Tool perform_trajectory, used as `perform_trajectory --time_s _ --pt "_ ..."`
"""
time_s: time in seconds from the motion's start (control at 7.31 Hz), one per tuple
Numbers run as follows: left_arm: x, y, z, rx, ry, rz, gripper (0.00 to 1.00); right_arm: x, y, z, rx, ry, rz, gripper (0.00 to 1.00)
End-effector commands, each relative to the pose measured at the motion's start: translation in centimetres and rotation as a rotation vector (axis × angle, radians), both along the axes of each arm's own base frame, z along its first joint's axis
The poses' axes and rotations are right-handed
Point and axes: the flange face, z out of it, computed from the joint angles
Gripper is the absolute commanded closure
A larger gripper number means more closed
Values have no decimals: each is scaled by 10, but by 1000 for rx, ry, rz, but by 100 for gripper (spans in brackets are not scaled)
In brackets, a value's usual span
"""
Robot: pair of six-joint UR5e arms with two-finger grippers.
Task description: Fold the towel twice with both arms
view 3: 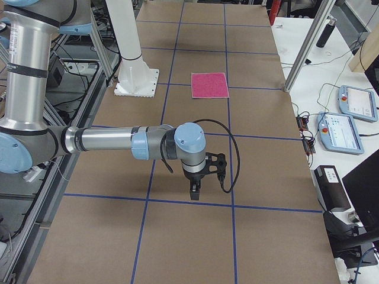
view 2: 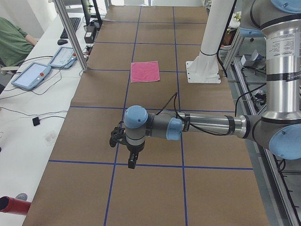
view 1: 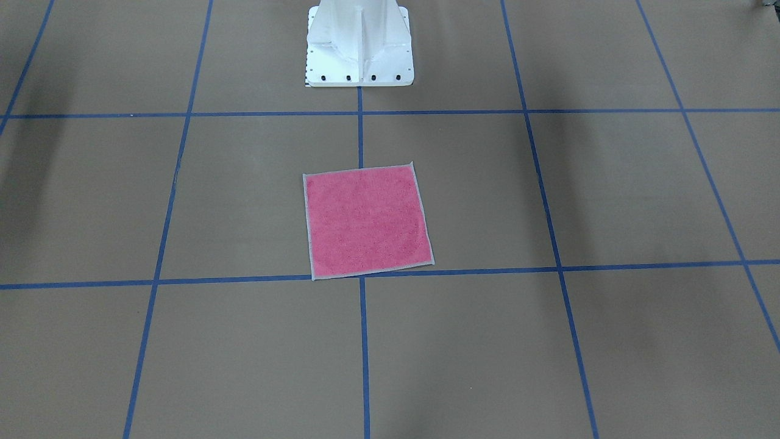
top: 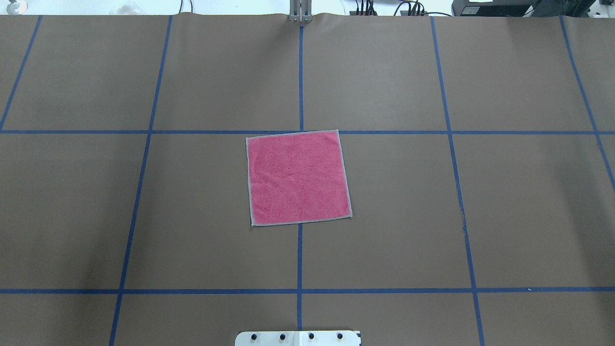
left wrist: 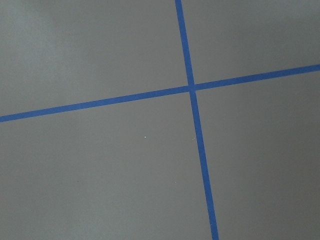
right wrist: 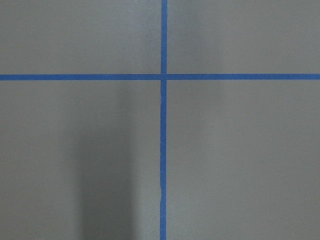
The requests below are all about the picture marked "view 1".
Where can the pink towel with grey back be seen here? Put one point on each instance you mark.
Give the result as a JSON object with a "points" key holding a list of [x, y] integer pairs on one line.
{"points": [[365, 221]]}

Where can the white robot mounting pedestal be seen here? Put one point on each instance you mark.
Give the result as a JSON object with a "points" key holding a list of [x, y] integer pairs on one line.
{"points": [[359, 44]]}

